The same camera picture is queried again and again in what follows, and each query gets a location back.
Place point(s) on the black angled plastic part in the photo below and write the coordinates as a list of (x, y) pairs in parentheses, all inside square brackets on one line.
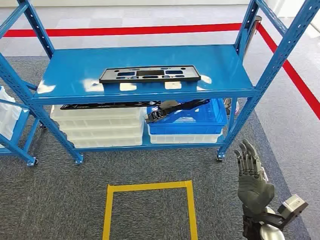
[(160, 114)]

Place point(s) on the blue plastic bin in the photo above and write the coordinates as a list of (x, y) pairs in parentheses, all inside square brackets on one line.
[(185, 127)]

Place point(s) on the long black trim part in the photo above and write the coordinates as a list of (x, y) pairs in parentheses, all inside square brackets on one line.
[(100, 106)]

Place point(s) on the blue metal shelf rack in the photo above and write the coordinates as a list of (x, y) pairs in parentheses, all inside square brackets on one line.
[(149, 56), (17, 149)]

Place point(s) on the red barrier belt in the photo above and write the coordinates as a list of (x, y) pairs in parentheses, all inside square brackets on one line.
[(295, 78), (124, 30)]

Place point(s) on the black plastic panel part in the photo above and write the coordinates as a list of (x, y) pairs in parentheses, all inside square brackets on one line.
[(107, 75)]

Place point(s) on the white plastic bin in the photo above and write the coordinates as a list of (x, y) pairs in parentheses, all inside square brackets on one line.
[(100, 123), (185, 138), (100, 113), (107, 142), (105, 133), (7, 116)]

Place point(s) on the yellow floor tape square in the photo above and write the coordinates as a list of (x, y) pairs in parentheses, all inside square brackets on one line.
[(149, 186)]

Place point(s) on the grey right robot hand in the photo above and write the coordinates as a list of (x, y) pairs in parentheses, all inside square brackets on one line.
[(252, 192)]

